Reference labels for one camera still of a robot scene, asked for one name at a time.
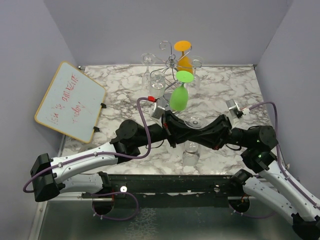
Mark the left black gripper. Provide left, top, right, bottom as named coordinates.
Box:
left=136, top=110, right=203, bottom=149

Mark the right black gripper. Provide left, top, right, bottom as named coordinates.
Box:
left=192, top=113, right=253, bottom=150

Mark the clear glass tumbler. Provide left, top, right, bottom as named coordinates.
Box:
left=182, top=114, right=207, bottom=166

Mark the green plastic wine glass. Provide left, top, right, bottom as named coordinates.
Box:
left=169, top=70, right=194, bottom=112

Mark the clear wine glass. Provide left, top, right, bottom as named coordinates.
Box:
left=140, top=53, right=156, bottom=89
left=149, top=71, right=166, bottom=98
left=190, top=55, right=204, bottom=90

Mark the orange plastic wine glass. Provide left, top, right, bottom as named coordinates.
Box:
left=174, top=40, right=194, bottom=74

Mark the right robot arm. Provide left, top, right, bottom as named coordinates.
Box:
left=184, top=114, right=320, bottom=240

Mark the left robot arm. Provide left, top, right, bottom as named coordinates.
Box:
left=28, top=111, right=191, bottom=202

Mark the chrome wine glass rack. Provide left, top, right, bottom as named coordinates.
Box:
left=147, top=40, right=197, bottom=113

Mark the small whiteboard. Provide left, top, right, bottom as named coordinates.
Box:
left=34, top=61, right=106, bottom=143

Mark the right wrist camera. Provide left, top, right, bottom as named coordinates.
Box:
left=225, top=99, right=250, bottom=119

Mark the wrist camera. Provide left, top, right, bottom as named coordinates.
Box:
left=149, top=96, right=167, bottom=120
left=225, top=99, right=250, bottom=119

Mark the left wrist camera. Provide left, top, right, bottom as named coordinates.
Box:
left=149, top=96, right=167, bottom=120

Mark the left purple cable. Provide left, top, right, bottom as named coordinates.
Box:
left=22, top=97, right=156, bottom=194

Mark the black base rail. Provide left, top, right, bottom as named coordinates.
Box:
left=81, top=172, right=245, bottom=208

